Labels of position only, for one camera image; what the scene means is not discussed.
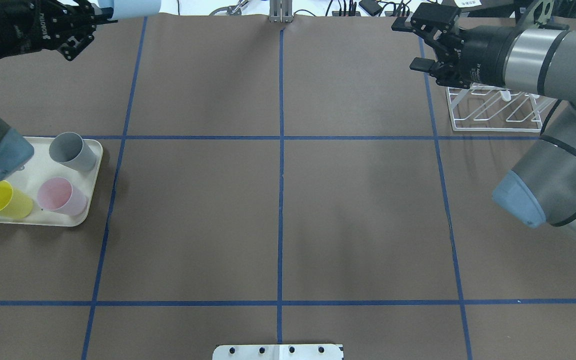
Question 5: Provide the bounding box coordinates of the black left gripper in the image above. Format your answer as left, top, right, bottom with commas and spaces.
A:
0, 0, 118, 61

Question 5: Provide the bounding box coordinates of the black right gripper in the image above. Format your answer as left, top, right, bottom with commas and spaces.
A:
391, 3, 519, 89

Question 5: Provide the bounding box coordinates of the light blue plastic cup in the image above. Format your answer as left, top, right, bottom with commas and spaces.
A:
96, 0, 162, 21

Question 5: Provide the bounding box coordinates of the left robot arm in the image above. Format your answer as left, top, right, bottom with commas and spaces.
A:
0, 0, 118, 181

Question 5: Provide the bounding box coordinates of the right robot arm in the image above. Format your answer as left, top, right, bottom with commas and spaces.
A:
391, 0, 576, 233

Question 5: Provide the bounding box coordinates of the grey plastic cup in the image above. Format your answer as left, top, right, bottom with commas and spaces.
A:
48, 132, 98, 173

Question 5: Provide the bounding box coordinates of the pink plastic cup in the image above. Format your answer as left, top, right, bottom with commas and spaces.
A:
36, 177, 89, 217

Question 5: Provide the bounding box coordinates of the yellow plastic cup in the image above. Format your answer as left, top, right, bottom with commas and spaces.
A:
0, 180, 34, 220

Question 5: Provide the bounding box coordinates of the metal reacher grabber stick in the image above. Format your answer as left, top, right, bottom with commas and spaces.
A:
208, 0, 250, 16

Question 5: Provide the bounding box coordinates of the beige plastic tray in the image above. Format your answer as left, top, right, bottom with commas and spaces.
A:
0, 136, 105, 228

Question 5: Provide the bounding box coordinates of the white wire cup rack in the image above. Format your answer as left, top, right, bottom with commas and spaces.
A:
445, 84, 556, 133

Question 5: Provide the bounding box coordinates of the aluminium frame post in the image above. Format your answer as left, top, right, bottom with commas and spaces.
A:
269, 0, 294, 23

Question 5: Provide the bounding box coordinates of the white pedestal base plate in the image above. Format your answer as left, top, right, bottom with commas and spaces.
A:
212, 343, 345, 360

